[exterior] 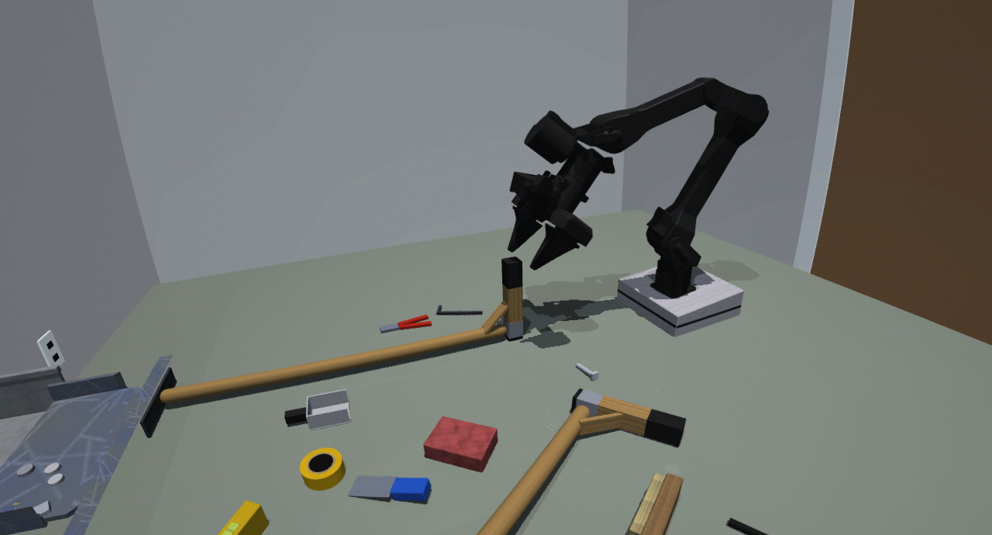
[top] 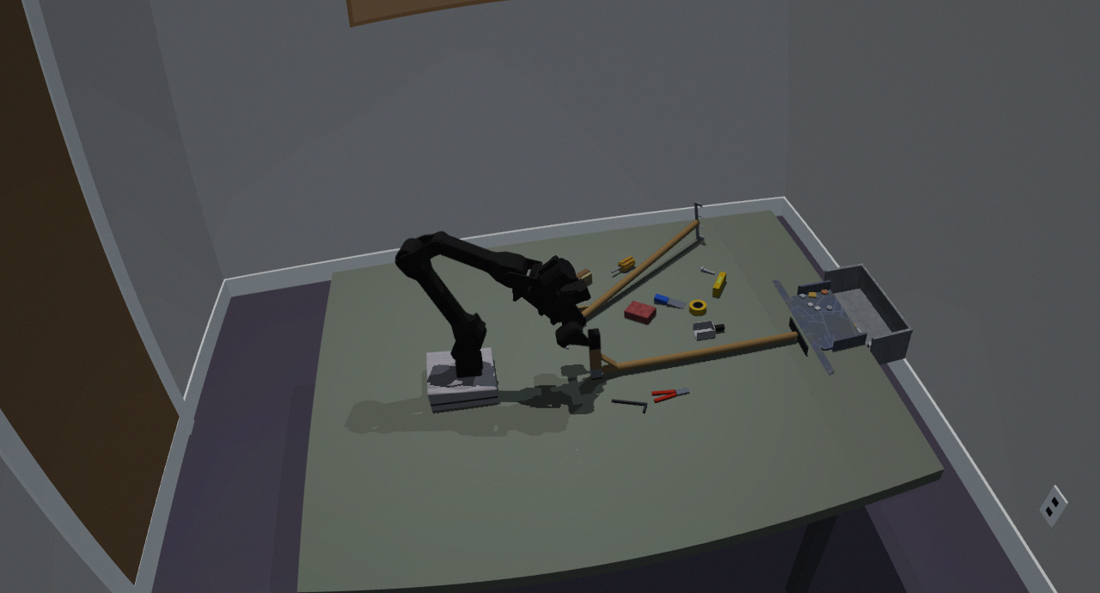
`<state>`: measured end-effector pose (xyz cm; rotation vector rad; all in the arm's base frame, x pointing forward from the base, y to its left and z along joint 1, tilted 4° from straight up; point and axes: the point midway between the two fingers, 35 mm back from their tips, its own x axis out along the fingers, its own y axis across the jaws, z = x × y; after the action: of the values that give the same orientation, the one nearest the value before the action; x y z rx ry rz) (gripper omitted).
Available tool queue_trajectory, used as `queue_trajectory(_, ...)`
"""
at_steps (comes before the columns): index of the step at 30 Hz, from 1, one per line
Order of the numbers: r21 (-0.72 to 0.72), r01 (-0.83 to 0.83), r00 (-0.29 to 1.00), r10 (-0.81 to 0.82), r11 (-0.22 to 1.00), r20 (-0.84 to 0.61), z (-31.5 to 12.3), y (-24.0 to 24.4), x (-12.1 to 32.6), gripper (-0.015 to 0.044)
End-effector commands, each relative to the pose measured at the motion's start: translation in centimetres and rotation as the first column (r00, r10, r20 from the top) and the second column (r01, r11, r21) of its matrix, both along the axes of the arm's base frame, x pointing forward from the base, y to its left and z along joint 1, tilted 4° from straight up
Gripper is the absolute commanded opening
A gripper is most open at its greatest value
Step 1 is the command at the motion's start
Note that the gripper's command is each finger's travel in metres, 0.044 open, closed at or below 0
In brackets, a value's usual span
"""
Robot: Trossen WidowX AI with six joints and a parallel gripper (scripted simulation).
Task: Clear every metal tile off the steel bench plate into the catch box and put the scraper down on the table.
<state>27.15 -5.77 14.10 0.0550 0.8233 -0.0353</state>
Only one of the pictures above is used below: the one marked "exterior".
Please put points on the yellow rectangular block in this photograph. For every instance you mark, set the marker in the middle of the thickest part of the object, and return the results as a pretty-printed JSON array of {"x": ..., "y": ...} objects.
[{"x": 248, "y": 520}]

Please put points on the dark grey l-shaped bar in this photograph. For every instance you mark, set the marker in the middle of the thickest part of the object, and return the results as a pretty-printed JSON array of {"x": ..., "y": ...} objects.
[{"x": 466, "y": 313}]

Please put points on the grey metal bolt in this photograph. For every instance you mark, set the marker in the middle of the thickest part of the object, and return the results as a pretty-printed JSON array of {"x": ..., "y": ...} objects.
[{"x": 594, "y": 375}]

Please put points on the yellow ring with dark hole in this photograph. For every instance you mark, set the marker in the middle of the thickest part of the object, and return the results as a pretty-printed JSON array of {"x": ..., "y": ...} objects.
[{"x": 322, "y": 469}]

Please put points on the red rectangular block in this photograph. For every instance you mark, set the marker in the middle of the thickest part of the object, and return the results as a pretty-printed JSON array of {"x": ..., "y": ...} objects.
[{"x": 460, "y": 443}]

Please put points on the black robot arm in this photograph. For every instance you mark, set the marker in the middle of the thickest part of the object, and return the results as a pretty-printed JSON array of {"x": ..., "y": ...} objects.
[{"x": 739, "y": 116}]

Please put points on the black bent rod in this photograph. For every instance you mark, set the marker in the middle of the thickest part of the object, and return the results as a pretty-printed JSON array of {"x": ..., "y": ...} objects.
[{"x": 744, "y": 528}]

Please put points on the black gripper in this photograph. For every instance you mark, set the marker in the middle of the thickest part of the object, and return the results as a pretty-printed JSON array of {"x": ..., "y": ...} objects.
[{"x": 569, "y": 229}]

